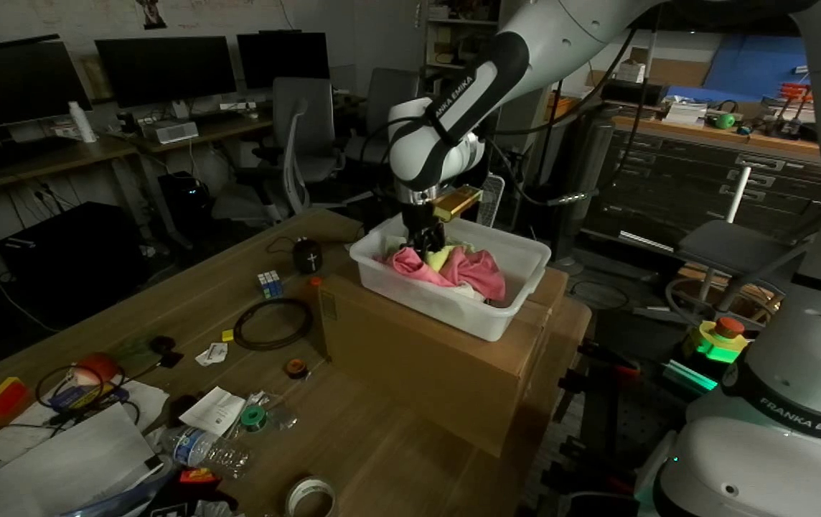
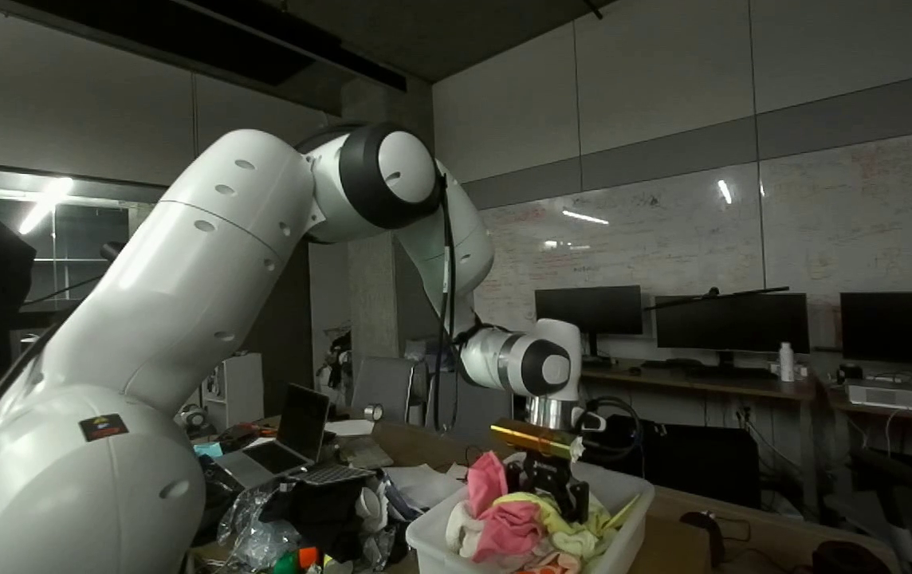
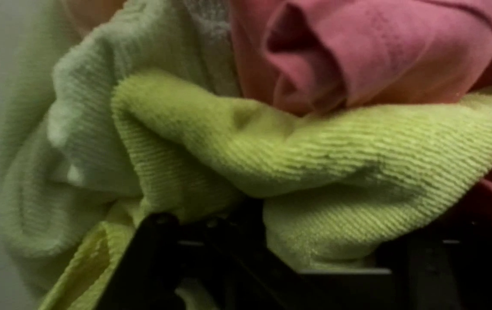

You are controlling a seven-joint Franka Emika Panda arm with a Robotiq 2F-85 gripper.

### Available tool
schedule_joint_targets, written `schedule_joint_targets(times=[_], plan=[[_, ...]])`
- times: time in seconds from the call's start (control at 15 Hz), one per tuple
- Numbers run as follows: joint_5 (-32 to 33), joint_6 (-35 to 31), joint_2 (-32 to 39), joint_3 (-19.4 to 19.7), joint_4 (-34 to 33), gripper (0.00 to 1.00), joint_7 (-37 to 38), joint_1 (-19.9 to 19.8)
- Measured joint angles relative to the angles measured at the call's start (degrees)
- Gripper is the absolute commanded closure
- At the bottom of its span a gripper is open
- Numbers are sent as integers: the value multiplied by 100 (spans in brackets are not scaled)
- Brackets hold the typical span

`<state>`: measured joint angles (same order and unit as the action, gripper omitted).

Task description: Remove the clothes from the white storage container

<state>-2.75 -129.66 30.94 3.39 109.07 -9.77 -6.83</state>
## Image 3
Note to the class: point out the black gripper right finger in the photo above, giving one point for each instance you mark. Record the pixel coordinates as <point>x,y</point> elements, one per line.
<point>420,269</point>

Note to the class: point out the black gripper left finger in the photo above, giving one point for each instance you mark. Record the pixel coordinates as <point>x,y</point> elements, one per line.
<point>148,269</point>

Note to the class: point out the pale green cloth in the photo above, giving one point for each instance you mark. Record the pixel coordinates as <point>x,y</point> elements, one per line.
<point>84,131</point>

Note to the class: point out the lime yellow towel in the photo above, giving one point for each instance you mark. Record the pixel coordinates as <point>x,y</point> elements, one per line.
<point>315,155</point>

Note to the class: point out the pink cloth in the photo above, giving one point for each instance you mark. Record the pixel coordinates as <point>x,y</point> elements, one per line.
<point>401,45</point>

